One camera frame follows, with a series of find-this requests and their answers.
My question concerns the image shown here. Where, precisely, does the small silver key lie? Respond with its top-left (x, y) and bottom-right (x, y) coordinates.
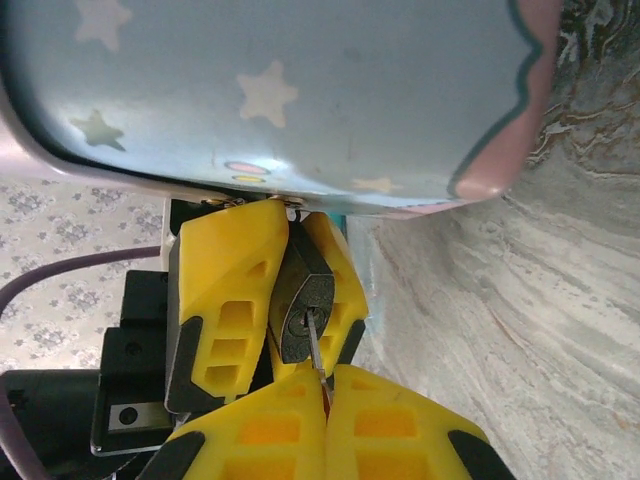
top-left (303, 308), bottom-right (334, 401)

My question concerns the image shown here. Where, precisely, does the light blue cartoon tin box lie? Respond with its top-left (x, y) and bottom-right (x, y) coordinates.
top-left (0, 0), bottom-right (564, 221)

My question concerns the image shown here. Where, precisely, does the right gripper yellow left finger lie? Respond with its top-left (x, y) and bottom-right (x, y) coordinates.
top-left (149, 368), bottom-right (331, 480)

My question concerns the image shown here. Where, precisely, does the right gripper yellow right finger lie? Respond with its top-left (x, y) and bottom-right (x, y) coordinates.
top-left (324, 363), bottom-right (519, 480)

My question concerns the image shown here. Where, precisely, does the small black padlock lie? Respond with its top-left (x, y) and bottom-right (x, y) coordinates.
top-left (269, 219), bottom-right (337, 366)

